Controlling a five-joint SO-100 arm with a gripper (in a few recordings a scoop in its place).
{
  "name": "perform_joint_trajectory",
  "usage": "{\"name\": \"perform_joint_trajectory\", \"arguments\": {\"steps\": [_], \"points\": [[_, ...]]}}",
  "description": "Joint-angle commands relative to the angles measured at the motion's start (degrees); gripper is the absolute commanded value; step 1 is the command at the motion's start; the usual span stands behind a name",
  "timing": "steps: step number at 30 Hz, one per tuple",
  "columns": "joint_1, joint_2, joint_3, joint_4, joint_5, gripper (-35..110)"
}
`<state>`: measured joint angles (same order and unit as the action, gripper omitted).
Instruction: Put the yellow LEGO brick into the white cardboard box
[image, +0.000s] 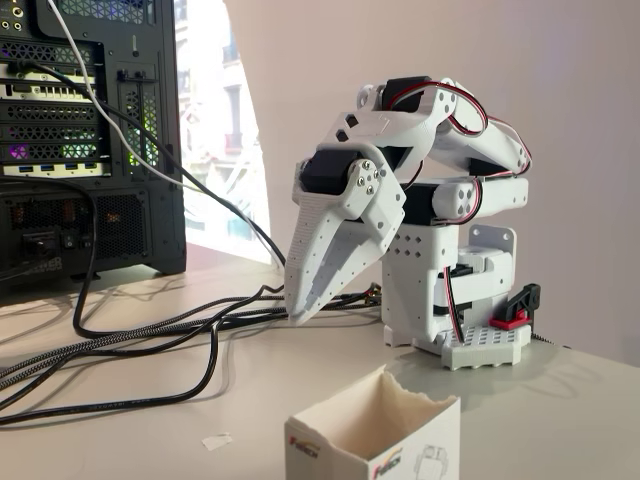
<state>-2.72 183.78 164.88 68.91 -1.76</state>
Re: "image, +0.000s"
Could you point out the black red table clamp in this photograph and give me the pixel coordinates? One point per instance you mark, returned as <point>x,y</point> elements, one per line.
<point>520,305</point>

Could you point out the white cardboard box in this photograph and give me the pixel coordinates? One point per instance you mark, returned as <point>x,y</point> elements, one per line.
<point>327,452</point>

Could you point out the black computer tower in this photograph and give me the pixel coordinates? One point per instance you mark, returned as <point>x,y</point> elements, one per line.
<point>145,225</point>

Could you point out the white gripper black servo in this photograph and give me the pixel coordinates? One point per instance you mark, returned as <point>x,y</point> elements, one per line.
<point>334,210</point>

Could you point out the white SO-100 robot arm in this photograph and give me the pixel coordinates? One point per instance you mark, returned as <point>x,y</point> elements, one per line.
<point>410,131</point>

